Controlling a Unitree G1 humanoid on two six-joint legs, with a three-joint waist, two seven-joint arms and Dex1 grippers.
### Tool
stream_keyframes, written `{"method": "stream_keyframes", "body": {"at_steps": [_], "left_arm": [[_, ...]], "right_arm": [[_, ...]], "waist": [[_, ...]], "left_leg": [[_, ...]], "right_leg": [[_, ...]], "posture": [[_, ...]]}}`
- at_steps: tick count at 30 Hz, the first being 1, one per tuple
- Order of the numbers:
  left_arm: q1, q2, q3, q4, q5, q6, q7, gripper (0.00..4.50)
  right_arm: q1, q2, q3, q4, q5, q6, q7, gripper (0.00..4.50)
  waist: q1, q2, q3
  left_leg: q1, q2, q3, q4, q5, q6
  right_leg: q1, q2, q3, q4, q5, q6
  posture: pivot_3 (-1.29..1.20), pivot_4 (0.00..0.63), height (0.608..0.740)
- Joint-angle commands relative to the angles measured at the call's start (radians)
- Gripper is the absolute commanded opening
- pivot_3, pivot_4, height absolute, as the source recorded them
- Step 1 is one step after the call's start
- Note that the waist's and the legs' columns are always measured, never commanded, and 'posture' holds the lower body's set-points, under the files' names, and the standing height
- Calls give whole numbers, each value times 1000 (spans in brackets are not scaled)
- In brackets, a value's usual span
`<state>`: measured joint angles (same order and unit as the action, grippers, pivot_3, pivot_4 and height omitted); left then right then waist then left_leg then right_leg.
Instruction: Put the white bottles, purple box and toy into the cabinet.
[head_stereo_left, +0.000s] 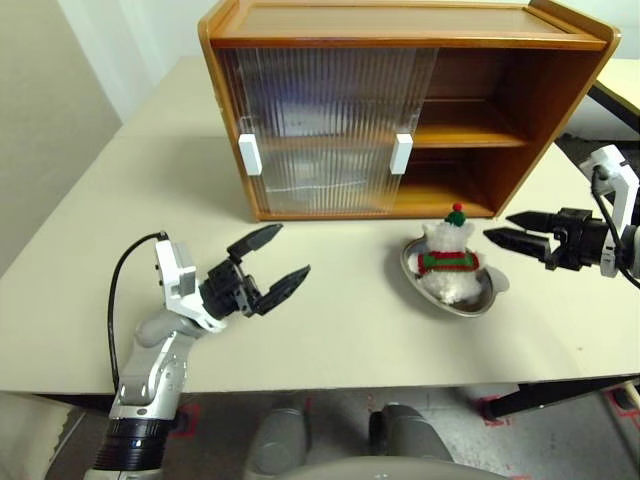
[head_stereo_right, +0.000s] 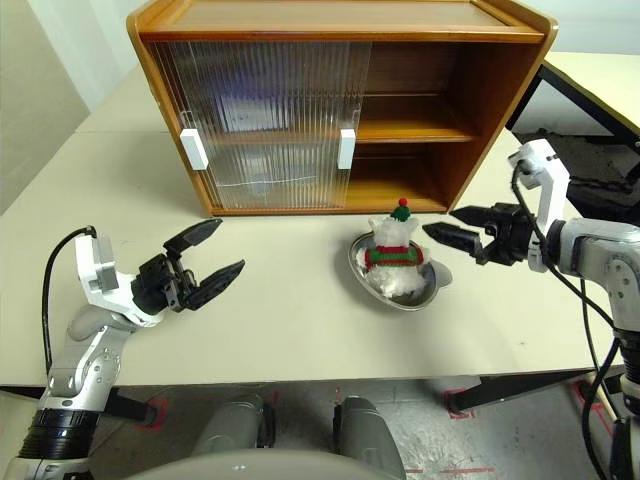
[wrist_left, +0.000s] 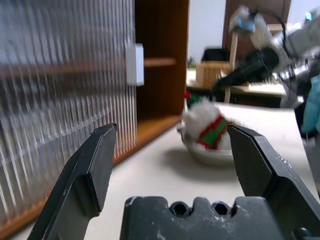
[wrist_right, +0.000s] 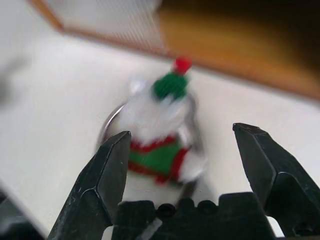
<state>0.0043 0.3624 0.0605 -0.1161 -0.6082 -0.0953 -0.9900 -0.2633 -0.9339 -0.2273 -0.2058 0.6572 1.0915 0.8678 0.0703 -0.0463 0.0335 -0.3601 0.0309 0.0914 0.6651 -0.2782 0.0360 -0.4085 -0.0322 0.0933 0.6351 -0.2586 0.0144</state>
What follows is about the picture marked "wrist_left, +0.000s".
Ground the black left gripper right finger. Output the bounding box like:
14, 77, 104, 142
227, 124, 320, 240

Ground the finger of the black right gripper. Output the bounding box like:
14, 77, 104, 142
211, 65, 250, 87
212, 73, 252, 95

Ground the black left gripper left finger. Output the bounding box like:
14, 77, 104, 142
26, 123, 118, 240

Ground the white plush toy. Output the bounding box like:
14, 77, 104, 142
176, 89, 232, 151

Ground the wooden cabinet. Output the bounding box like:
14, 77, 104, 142
0, 0, 190, 240

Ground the wooden slatted crate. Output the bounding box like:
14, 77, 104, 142
195, 62, 232, 87

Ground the black bag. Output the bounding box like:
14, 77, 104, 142
201, 46, 231, 63

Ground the metal bowl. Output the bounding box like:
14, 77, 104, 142
183, 139, 236, 166

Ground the teal fabric object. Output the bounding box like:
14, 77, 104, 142
301, 74, 320, 135

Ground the ribbed glass sliding door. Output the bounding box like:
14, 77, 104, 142
0, 0, 138, 226

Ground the light wooden post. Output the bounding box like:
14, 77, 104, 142
223, 29, 240, 103

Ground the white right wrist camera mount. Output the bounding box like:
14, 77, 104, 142
228, 6, 286, 60

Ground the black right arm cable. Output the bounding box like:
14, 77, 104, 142
252, 6, 291, 55

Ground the white door handle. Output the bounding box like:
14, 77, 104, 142
125, 42, 145, 87

